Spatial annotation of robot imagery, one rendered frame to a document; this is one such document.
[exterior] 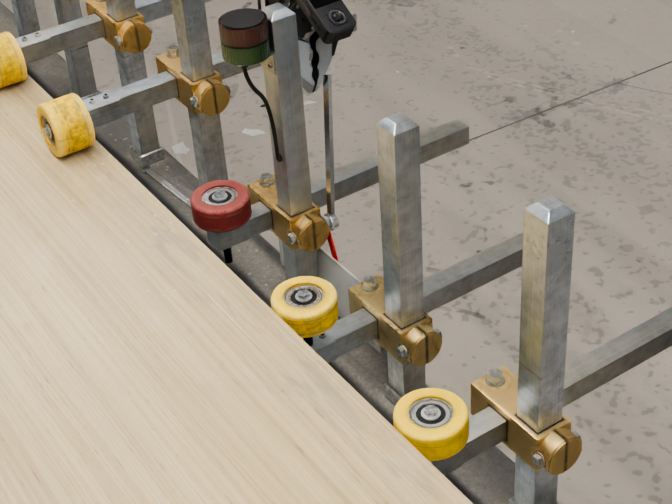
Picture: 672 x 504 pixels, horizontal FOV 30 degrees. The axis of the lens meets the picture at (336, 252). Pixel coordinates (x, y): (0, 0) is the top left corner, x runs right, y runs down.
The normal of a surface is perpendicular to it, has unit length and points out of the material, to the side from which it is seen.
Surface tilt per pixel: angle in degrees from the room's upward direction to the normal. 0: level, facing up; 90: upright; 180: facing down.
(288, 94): 90
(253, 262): 0
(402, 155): 90
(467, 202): 0
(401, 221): 90
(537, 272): 90
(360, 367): 0
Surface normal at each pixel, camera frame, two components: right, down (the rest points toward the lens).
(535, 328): -0.83, 0.37
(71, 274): -0.06, -0.80
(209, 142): 0.55, 0.47
